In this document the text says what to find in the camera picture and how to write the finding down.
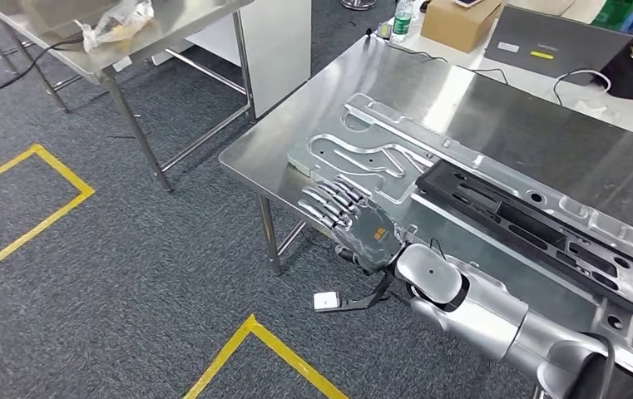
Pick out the black plastic panel part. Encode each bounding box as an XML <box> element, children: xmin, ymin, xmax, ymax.
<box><xmin>414</xmin><ymin>159</ymin><xmax>633</xmax><ymax>330</ymax></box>

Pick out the stainless steel workbench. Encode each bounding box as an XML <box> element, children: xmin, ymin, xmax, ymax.
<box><xmin>219</xmin><ymin>35</ymin><xmax>633</xmax><ymax>399</ymax></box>

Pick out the aluminium fixture plate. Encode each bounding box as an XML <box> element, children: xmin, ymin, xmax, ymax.
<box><xmin>286</xmin><ymin>92</ymin><xmax>633</xmax><ymax>387</ymax></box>

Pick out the yellow floor tape square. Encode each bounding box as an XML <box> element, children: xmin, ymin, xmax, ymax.
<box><xmin>0</xmin><ymin>144</ymin><xmax>96</xmax><ymax>286</ymax></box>
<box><xmin>182</xmin><ymin>314</ymin><xmax>351</xmax><ymax>399</ymax></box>

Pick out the white cabinet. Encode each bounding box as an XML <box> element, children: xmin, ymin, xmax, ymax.
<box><xmin>149</xmin><ymin>0</ymin><xmax>314</xmax><ymax>121</ymax></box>

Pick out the clear bottle green label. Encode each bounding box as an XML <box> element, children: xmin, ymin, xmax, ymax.
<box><xmin>390</xmin><ymin>0</ymin><xmax>414</xmax><ymax>44</ymax></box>

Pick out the brown cardboard box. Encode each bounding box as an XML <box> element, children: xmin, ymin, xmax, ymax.
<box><xmin>420</xmin><ymin>0</ymin><xmax>505</xmax><ymax>55</ymax></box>

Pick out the stainless steel side table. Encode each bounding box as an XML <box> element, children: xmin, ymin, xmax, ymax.
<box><xmin>0</xmin><ymin>0</ymin><xmax>258</xmax><ymax>195</ymax></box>

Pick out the white desk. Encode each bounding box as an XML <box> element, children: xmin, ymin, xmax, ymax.
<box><xmin>373</xmin><ymin>0</ymin><xmax>633</xmax><ymax>140</ymax></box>

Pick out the crumpled clear plastic bag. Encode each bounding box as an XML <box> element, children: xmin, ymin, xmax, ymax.
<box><xmin>74</xmin><ymin>0</ymin><xmax>156</xmax><ymax>54</ymax></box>

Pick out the grey laptop box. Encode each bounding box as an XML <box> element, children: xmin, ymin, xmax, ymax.
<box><xmin>483</xmin><ymin>4</ymin><xmax>633</xmax><ymax>87</ymax></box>

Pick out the green box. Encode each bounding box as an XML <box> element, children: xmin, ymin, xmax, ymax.
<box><xmin>591</xmin><ymin>0</ymin><xmax>633</xmax><ymax>32</ymax></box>

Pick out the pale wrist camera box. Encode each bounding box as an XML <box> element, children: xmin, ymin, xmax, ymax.
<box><xmin>313</xmin><ymin>291</ymin><xmax>342</xmax><ymax>313</ymax></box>

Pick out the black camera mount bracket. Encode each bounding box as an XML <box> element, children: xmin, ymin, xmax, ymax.
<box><xmin>315</xmin><ymin>268</ymin><xmax>395</xmax><ymax>314</ymax></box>

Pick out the black desk cable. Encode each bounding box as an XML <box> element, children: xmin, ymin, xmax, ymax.
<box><xmin>367</xmin><ymin>29</ymin><xmax>511</xmax><ymax>87</ymax></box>

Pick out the white desk cable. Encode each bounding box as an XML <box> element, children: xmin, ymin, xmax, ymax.
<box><xmin>552</xmin><ymin>68</ymin><xmax>613</xmax><ymax>107</ymax></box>

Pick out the black table cable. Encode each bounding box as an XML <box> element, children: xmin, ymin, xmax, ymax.
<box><xmin>0</xmin><ymin>32</ymin><xmax>86</xmax><ymax>94</ymax></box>

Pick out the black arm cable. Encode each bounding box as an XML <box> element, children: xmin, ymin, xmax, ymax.
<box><xmin>585</xmin><ymin>332</ymin><xmax>619</xmax><ymax>399</ymax></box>

